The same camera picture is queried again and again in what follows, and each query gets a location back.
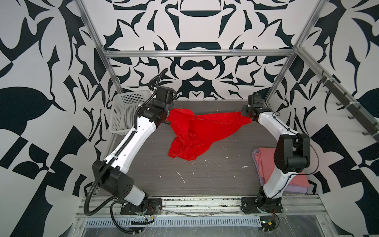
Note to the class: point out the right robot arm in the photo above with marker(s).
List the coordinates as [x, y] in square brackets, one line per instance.
[292, 153]

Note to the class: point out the aluminium frame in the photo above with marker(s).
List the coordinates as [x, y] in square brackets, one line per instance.
[297, 51]

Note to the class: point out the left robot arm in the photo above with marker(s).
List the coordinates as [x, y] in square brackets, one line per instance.
[111, 173]

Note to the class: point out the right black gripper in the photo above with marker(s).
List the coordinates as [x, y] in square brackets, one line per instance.
[245, 107]

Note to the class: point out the white slotted cable duct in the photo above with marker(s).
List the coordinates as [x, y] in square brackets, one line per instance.
[180, 221]

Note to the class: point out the white plastic basket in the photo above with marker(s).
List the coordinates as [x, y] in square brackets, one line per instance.
[123, 110]

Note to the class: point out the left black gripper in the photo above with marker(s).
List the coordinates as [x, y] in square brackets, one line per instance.
[171, 105]

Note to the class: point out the red t-shirt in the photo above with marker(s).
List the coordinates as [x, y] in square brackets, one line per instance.
[196, 133]

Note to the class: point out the folded lavender t-shirt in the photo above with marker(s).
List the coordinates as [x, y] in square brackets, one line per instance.
[296, 189]

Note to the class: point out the wall hook rail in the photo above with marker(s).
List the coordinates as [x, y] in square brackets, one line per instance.
[347, 101]

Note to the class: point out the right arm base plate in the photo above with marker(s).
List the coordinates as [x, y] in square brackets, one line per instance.
[261, 205]

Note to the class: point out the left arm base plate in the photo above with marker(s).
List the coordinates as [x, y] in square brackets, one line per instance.
[148, 206]

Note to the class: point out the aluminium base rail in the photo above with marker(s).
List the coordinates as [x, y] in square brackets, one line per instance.
[207, 205]

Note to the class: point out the small green-lit circuit board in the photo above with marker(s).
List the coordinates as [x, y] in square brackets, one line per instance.
[269, 223]

